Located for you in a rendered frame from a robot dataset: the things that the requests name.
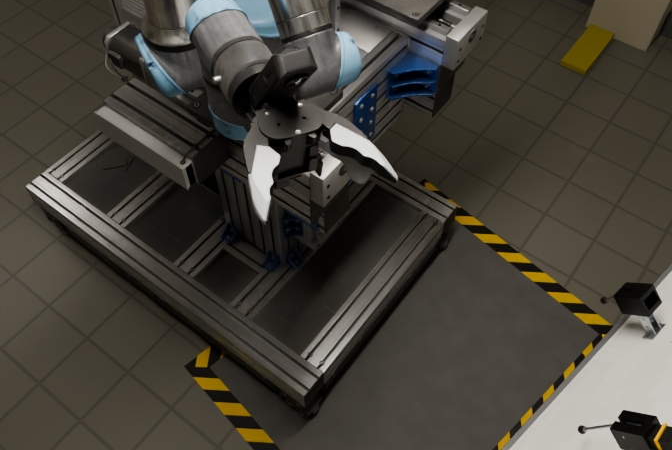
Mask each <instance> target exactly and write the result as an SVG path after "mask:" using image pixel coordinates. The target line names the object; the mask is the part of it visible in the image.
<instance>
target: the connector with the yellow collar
mask: <svg viewBox="0 0 672 450"><path fill-rule="evenodd" d="M661 427H662V425H658V424H657V425H656V426H655V428H654V429H653V431H652V432H651V434H650V435H649V437H648V438H647V440H648V441H649V443H650V445H651V447H652V449H653V450H658V448H657V446H656V444H655V442H654V439H655V437H656V435H657V434H658V432H659V430H660V429H661ZM658 442H659V444H660V446H661V448H662V450H672V427H671V426H666V428H665V429H664V431H663V433H662V434H661V436H660V438H659V439H658Z"/></svg>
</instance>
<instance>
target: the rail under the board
mask: <svg viewBox="0 0 672 450"><path fill-rule="evenodd" d="M671 271H672V263H671V264H670V266H669V267H668V268H667V269H666V270H665V271H664V272H663V273H662V274H661V275H660V276H659V278H658V279H657V280H656V281H655V282H654V283H653V285H654V287H655V289H656V288H657V286H658V285H659V284H660V283H661V282H662V281H663V280H664V279H665V278H666V277H667V275H668V274H669V273H670V272H671ZM630 316H631V315H626V314H625V315H624V316H623V317H622V318H621V319H620V320H619V321H618V322H617V323H616V324H615V325H614V327H613V328H612V329H611V330H610V331H609V332H608V333H607V334H606V335H605V336H604V337H603V339H602V340H601V341H600V342H599V343H598V344H597V345H596V346H595V347H594V348H593V349H592V351H591V352H590V353H589V354H588V355H587V356H586V357H585V358H584V359H583V360H582V361H581V363H580V364H579V365H578V366H577V367H576V368H575V369H574V370H573V371H572V372H571V373H570V375H569V376H568V377H567V378H566V379H565V380H564V381H563V382H562V383H561V384H560V385H559V387H558V388H557V389H556V390H555V391H554V392H553V393H552V394H551V395H550V396H549V397H548V399H547V400H546V401H545V402H544V403H543V404H542V405H541V406H540V407H539V408H538V409H537V411H536V412H535V413H534V414H533V415H532V416H531V417H530V418H529V419H528V420H527V421H526V423H525V424H524V425H523V426H522V427H521V428H520V429H519V430H518V431H517V432H516V433H515V435H514V436H513V437H512V438H511V439H510V440H509V441H508V442H507V443H506V444H505V445H504V446H503V448H502V449H501V450H509V449H510V448H511V447H512V446H513V445H514V444H515V442H516V441H517V440H518V439H519V438H520V437H521V436H522V435H523V434H524V433H525V431H526V430H527V429H528V428H529V427H530V426H531V425H532V424H533V423H534V422H535V420H536V419H537V418H538V417H539V416H540V415H541V414H542V413H543V412H544V411H545V409H546V408H547V407H548V406H549V405H550V404H551V403H552V402H553V401H554V400H555V398H556V397H557V396H558V395H559V394H560V393H561V392H562V391H563V390H564V389H565V387H566V386H567V385H568V384H569V383H570V382H571V381H572V380H573V379H574V378H575V377H576V375H577V374H578V373H579V372H580V371H581V370H582V369H583V368H584V367H585V366H586V364H587V363H588V362H589V361H590V360H591V359H592V358H593V357H594V356H595V355H596V353H597V352H598V351H599V350H600V349H601V348H602V347H603V346H604V345H605V344H606V342H607V341H608V340H609V339H610V338H611V337H612V336H613V335H614V334H615V333H616V331H617V330H618V329H619V328H620V327H621V326H622V325H623V324H624V323H625V322H626V320H627V319H628V318H629V317H630Z"/></svg>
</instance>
